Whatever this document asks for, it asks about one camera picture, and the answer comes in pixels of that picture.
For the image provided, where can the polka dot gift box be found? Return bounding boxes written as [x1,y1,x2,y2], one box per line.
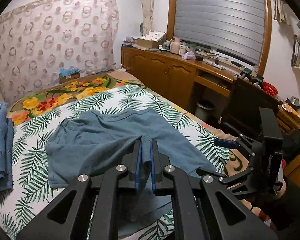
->
[136,31,166,49]

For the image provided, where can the beige tied window curtain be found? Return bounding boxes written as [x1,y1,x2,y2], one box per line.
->
[142,0,154,35]

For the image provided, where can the palm leaf bed sheet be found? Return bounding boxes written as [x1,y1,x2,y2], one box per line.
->
[0,85,230,239]

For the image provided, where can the red basket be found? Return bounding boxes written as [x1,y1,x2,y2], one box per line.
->
[263,81,279,96]

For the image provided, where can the teal blue shorts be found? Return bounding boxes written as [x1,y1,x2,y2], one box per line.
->
[45,107,216,223]

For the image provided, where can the wooden sideboard cabinet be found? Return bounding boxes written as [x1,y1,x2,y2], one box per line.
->
[121,47,300,137]

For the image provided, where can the cardboard box with blue cloth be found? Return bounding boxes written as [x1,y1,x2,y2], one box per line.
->
[59,67,80,83]

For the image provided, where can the pink bottle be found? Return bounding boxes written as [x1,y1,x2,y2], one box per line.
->
[170,37,181,54]

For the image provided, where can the floral blanket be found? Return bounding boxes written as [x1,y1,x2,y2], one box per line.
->
[7,69,144,126]

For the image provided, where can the grey window blind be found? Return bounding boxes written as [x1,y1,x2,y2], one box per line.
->
[174,0,264,65]

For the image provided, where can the patterned wall curtain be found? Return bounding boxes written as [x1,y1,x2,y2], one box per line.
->
[0,0,119,103]

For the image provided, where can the blue denim folded jeans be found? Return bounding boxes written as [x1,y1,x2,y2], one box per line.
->
[0,102,14,193]

